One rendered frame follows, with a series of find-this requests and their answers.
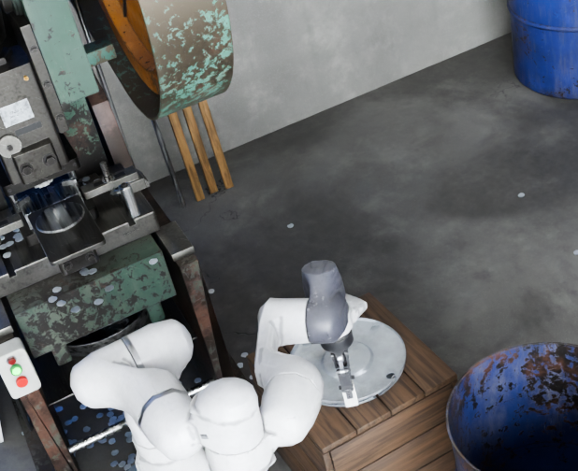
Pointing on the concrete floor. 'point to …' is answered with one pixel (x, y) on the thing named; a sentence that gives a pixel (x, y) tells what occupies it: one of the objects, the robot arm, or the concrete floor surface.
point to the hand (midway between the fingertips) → (349, 393)
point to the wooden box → (382, 417)
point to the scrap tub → (529, 410)
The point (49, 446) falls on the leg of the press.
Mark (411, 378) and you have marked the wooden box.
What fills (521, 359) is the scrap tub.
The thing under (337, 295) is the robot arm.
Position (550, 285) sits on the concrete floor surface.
